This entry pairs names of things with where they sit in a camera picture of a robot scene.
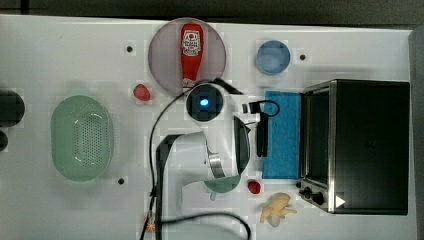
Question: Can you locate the small red toy fruit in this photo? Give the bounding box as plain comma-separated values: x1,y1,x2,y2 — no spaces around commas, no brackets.
248,180,261,194

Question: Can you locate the toy strawberry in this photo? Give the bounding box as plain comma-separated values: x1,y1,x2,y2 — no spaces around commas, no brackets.
133,84,151,101

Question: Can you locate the red ketchup bottle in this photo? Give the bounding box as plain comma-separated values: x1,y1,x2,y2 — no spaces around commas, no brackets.
180,22,204,88

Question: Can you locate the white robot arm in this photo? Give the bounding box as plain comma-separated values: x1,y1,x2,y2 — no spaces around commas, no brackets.
154,79,263,240

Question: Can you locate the green mug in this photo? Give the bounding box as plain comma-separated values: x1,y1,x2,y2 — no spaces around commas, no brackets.
204,176,241,201

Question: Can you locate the green colander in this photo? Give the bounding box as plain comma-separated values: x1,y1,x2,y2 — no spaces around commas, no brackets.
50,95,114,182

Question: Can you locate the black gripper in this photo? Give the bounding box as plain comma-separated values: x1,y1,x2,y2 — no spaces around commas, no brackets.
248,100,268,157

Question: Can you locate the large black pan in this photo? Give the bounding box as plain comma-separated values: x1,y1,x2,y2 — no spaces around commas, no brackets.
0,89,25,127

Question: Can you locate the peeled toy banana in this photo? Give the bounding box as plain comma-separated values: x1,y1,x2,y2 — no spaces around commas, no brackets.
260,193,297,228

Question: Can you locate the blue bowl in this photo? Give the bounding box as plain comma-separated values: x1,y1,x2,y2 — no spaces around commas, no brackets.
255,40,291,76

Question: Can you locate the grey round plate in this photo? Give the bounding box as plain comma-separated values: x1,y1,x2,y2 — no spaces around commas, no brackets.
148,18,227,96

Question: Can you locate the black toaster oven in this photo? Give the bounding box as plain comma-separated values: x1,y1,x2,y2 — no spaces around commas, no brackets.
297,79,410,215

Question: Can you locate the small black pan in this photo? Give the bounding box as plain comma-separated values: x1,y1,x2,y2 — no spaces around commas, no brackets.
0,131,8,152

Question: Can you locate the toy orange half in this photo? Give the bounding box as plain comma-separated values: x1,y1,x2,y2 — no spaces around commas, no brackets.
146,216,156,233

